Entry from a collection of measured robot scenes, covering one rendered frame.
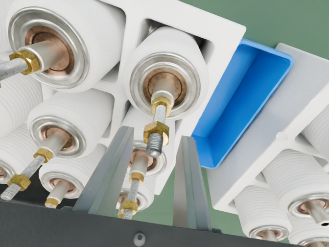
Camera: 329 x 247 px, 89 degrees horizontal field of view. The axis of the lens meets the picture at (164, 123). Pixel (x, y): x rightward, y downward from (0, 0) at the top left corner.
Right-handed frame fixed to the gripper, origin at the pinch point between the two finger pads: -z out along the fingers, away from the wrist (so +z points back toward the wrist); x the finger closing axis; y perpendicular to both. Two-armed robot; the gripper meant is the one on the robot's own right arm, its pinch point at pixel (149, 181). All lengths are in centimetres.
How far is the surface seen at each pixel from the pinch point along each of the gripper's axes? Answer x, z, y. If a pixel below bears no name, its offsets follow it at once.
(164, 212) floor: -9, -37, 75
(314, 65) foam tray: -22.5, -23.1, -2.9
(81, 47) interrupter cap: 8.5, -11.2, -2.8
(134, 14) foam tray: 5.2, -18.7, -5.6
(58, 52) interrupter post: 10.7, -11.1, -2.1
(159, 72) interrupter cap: 0.9, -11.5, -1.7
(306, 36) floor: -27.7, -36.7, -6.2
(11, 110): 20.4, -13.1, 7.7
